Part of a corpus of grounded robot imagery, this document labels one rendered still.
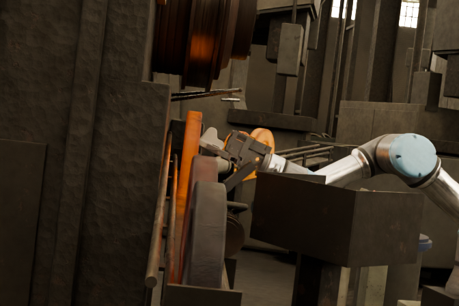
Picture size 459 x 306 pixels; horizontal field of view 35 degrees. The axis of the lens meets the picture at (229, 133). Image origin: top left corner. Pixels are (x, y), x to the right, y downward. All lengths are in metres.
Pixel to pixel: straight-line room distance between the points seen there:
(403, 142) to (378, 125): 4.08
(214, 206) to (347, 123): 5.72
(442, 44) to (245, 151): 3.89
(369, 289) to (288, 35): 2.05
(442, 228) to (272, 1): 1.71
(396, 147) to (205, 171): 1.13
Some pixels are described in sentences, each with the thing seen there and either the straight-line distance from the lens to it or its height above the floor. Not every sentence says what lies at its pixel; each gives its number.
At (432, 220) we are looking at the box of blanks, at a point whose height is 0.38.
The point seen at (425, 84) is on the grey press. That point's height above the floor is 1.26.
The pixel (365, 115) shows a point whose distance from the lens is 6.23.
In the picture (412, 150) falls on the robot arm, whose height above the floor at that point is 0.79.
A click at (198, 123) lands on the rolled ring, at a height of 0.80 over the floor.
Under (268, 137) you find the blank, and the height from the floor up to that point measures 0.77.
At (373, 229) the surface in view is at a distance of 1.34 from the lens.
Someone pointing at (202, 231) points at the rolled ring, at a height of 0.70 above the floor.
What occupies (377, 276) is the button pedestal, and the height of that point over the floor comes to 0.32.
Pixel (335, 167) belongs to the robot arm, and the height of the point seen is 0.72.
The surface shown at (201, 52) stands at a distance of 1.71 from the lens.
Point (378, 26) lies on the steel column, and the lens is 10.86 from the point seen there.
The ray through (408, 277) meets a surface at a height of 0.27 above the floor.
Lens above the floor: 0.82
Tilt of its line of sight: 1 degrees down
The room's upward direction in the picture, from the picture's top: 7 degrees clockwise
